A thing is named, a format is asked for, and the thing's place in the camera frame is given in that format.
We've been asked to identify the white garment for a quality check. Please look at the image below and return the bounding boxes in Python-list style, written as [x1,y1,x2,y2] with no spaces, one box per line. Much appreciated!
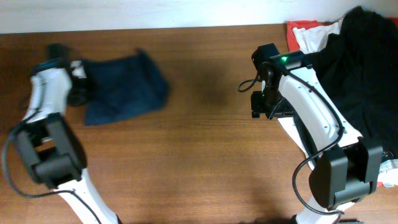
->
[276,18,398,189]

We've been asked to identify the red orange garment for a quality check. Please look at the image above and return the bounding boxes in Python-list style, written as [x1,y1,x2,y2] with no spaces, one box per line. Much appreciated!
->
[285,17,398,187]

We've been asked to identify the navy blue shorts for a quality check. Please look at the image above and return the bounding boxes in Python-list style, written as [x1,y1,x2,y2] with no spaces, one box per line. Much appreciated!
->
[83,49,169,126]

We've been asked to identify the black garment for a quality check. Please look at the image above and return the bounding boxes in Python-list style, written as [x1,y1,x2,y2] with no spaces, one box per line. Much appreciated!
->
[305,6,397,159]

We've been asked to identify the right black cable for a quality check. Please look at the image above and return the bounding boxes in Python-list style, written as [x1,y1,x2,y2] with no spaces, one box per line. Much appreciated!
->
[237,62,348,216]

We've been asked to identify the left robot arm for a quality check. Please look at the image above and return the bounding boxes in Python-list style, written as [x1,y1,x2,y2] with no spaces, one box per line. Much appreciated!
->
[1,44,121,223]

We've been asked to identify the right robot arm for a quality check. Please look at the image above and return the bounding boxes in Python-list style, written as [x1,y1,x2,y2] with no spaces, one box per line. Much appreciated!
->
[251,44,383,223]

